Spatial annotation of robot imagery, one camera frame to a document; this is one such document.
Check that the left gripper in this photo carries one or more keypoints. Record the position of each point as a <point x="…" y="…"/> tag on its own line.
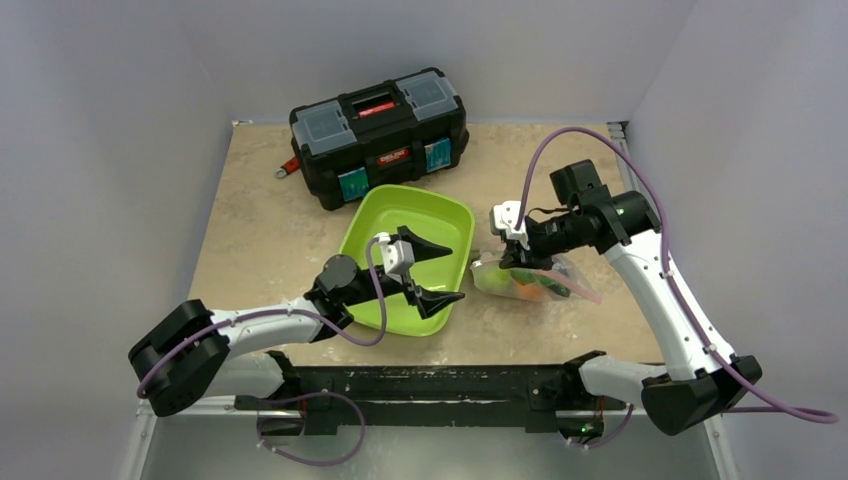
<point x="425" y="300"/>

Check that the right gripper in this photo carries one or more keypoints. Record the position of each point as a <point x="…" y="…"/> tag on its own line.
<point x="530" y="244"/>

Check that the clear zip top bag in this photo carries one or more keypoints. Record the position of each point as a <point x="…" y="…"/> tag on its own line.
<point x="560" y="263"/>

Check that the orange fake fruit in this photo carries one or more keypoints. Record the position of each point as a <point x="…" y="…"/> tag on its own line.
<point x="530" y="291"/>

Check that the green fake apple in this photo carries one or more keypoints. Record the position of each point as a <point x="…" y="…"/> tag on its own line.
<point x="492" y="279"/>

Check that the green plastic tray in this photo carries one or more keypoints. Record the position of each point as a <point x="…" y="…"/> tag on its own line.
<point x="434" y="217"/>

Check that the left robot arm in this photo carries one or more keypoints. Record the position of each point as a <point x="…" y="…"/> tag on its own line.
<point x="197" y="352"/>

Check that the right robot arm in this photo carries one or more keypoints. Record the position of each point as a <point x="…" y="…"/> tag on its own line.
<point x="698" y="378"/>

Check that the black plastic toolbox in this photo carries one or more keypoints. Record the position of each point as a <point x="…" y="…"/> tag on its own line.
<point x="396" y="131"/>

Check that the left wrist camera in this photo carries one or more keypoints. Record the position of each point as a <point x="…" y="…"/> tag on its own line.
<point x="397" y="255"/>

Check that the aluminium frame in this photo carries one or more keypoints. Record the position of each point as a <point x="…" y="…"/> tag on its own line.
<point x="196" y="352"/>

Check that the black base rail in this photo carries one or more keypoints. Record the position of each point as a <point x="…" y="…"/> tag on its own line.
<point x="536" y="398"/>

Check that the red handled tool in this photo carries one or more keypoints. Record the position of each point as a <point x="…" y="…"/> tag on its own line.
<point x="287" y="168"/>

